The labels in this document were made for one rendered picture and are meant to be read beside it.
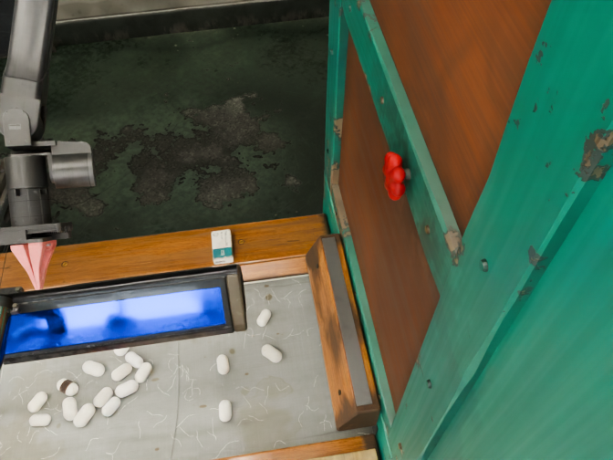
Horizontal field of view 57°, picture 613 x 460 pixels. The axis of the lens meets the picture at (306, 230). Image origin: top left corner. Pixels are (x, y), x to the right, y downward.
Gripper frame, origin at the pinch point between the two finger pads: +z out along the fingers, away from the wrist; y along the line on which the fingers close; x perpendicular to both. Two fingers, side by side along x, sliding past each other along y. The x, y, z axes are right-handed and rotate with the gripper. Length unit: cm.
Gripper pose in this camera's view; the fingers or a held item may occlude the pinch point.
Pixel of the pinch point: (38, 284)
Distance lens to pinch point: 97.2
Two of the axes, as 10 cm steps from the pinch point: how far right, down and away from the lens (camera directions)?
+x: -1.0, -0.5, 9.9
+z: 0.8, 9.9, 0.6
